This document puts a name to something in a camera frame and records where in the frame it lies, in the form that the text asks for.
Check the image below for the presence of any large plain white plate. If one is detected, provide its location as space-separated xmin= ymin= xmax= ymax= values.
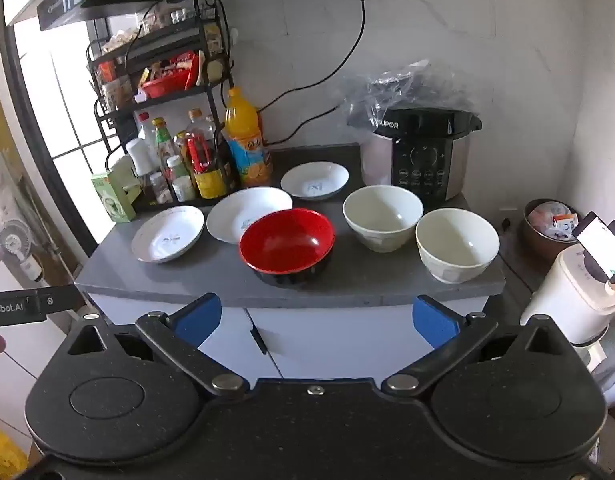
xmin=206 ymin=187 xmax=293 ymax=245

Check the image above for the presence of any silver black pressure cooker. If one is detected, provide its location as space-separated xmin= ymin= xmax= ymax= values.
xmin=360 ymin=107 xmax=483 ymax=206

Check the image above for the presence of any small white plate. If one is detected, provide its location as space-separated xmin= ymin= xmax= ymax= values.
xmin=280 ymin=161 xmax=349 ymax=202

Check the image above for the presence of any red plastic basket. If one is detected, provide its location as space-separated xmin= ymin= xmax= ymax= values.
xmin=140 ymin=72 xmax=191 ymax=100

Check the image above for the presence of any white cap seasoning bottle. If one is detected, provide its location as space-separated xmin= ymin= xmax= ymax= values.
xmin=165 ymin=155 xmax=196 ymax=202

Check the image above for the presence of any white paper roll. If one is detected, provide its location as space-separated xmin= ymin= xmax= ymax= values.
xmin=126 ymin=138 xmax=153 ymax=176

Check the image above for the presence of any white cabinet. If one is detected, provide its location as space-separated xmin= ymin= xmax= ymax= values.
xmin=85 ymin=290 xmax=489 ymax=382

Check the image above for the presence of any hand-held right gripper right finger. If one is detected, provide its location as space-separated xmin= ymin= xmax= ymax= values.
xmin=381 ymin=294 xmax=573 ymax=396

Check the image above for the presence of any clear tall bottle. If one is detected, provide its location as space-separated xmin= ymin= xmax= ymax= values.
xmin=188 ymin=108 xmax=209 ymax=137

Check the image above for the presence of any orange juice bottle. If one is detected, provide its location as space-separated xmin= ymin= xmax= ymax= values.
xmin=222 ymin=87 xmax=274 ymax=188

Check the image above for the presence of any green carton box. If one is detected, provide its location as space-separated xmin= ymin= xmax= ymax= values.
xmin=91 ymin=162 xmax=143 ymax=223

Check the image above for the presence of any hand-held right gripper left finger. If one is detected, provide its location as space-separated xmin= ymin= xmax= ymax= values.
xmin=62 ymin=293 xmax=249 ymax=395

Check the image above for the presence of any red and black bowl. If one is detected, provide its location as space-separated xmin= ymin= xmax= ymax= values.
xmin=239 ymin=208 xmax=335 ymax=288

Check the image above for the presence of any white plate patterned rim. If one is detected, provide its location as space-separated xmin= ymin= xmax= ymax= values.
xmin=131 ymin=205 xmax=206 ymax=264

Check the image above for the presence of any clear plastic bag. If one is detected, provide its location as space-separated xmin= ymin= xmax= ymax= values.
xmin=340 ymin=60 xmax=481 ymax=128

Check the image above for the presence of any small clear seasoning jar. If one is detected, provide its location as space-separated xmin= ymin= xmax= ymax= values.
xmin=148 ymin=172 xmax=171 ymax=205

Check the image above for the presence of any black power cable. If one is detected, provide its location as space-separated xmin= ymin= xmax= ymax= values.
xmin=260 ymin=0 xmax=371 ymax=113

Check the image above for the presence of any cream bowl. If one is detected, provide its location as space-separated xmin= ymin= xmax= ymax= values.
xmin=342 ymin=185 xmax=425 ymax=253
xmin=415 ymin=208 xmax=501 ymax=284

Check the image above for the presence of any black metal shelf rack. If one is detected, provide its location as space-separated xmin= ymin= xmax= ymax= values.
xmin=86 ymin=0 xmax=239 ymax=211

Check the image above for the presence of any small white fan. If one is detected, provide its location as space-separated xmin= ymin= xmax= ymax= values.
xmin=0 ymin=220 xmax=44 ymax=282

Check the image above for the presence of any smartphone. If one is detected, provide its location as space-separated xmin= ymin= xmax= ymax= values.
xmin=573 ymin=211 xmax=615 ymax=283

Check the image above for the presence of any window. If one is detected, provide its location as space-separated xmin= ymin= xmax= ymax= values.
xmin=8 ymin=15 xmax=119 ymax=261

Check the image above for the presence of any white blender machine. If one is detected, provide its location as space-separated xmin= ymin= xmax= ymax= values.
xmin=520 ymin=247 xmax=615 ymax=347

